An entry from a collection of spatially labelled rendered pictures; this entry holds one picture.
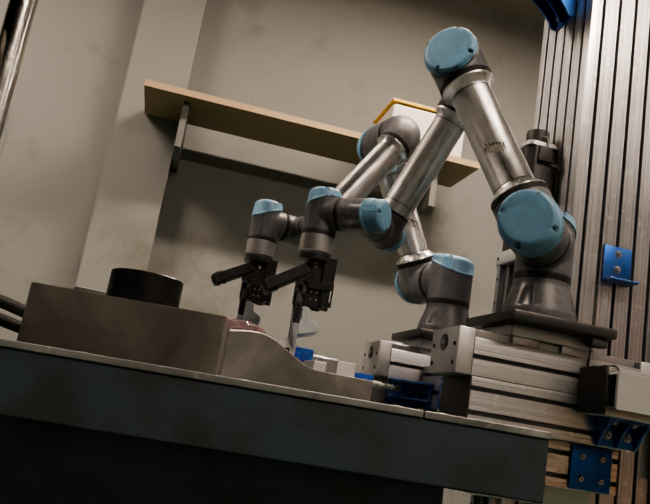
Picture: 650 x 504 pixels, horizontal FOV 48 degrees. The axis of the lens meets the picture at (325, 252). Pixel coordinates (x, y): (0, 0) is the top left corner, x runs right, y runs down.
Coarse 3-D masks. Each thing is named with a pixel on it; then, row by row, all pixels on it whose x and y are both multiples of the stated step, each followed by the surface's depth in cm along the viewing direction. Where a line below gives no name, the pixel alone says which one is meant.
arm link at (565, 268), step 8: (568, 216) 149; (568, 224) 149; (576, 232) 151; (568, 248) 145; (568, 256) 148; (520, 264) 150; (528, 264) 146; (552, 264) 145; (560, 264) 147; (568, 264) 148; (560, 272) 146; (568, 272) 148
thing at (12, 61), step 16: (16, 0) 167; (32, 0) 169; (16, 16) 166; (32, 16) 169; (0, 32) 166; (16, 32) 166; (0, 48) 164; (16, 48) 166; (0, 64) 163; (16, 64) 166; (0, 80) 163; (16, 80) 167; (0, 96) 163; (0, 112) 162; (0, 128) 163
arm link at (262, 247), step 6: (252, 240) 187; (258, 240) 186; (264, 240) 186; (246, 246) 188; (252, 246) 186; (258, 246) 186; (264, 246) 186; (270, 246) 187; (246, 252) 187; (252, 252) 186; (258, 252) 186; (264, 252) 186; (270, 252) 187; (270, 258) 189
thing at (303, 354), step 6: (282, 342) 154; (288, 342) 154; (300, 348) 155; (306, 348) 155; (294, 354) 154; (300, 354) 154; (306, 354) 154; (312, 354) 155; (300, 360) 154; (318, 360) 156; (324, 360) 157; (330, 360) 156; (336, 360) 157
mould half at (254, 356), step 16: (80, 288) 106; (240, 336) 114; (256, 336) 115; (240, 352) 114; (256, 352) 115; (272, 352) 116; (288, 352) 117; (224, 368) 113; (240, 368) 114; (256, 368) 115; (272, 368) 116; (288, 368) 117; (304, 368) 118; (272, 384) 115; (288, 384) 116; (304, 384) 118; (320, 384) 119; (336, 384) 120; (352, 384) 121; (368, 384) 122; (368, 400) 122
